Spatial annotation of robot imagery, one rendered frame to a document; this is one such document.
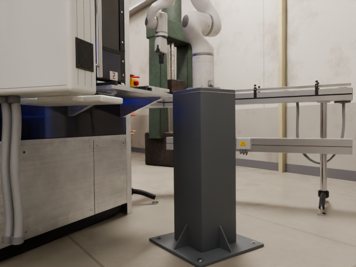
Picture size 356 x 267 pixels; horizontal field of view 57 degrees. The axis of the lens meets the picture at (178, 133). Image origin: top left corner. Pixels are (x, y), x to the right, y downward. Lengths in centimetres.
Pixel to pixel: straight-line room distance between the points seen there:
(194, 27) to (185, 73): 401
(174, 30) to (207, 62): 376
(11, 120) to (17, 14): 43
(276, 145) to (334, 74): 179
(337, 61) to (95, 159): 315
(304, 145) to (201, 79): 128
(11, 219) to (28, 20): 82
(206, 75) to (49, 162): 99
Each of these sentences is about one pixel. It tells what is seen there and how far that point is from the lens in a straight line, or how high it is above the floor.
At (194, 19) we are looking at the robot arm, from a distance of 181.
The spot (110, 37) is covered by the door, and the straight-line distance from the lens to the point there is 243.
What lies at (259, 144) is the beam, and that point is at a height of 50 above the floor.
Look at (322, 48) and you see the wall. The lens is 451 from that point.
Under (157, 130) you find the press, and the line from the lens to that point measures 514.
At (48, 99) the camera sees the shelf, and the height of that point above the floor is 78.
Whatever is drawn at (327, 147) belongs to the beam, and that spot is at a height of 48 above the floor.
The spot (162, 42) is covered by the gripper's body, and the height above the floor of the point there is 122.
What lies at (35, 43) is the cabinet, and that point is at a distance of 140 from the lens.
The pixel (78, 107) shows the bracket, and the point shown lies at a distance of 197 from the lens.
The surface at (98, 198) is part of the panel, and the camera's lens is 227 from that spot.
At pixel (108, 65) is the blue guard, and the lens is 235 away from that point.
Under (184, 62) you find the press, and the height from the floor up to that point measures 176.
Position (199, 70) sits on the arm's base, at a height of 96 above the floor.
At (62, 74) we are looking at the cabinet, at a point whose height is 86.
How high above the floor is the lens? 67
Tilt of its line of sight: 2 degrees down
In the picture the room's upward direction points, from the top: 1 degrees counter-clockwise
